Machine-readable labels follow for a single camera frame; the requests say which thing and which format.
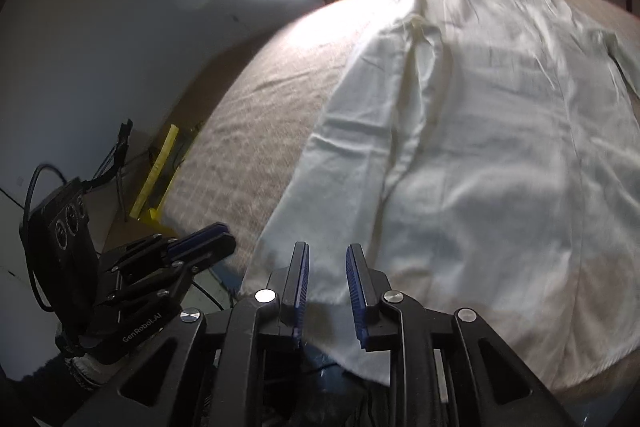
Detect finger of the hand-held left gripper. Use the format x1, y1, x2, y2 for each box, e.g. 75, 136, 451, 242
101, 222, 237, 279
94, 251, 235, 307

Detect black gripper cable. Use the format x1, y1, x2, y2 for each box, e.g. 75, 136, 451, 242
22, 163, 68, 314

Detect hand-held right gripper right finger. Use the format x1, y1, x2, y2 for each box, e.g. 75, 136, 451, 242
346, 243, 576, 427

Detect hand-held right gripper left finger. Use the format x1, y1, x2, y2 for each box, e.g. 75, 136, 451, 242
62, 241, 311, 427

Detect yellow plastic piece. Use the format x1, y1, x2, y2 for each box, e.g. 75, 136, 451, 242
129, 123, 180, 224

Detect black stand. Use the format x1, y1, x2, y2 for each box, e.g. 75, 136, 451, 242
92, 119, 135, 212

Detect beige plaid blanket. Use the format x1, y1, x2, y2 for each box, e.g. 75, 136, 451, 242
160, 0, 640, 408

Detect white button shirt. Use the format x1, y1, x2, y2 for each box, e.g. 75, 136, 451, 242
240, 0, 640, 387

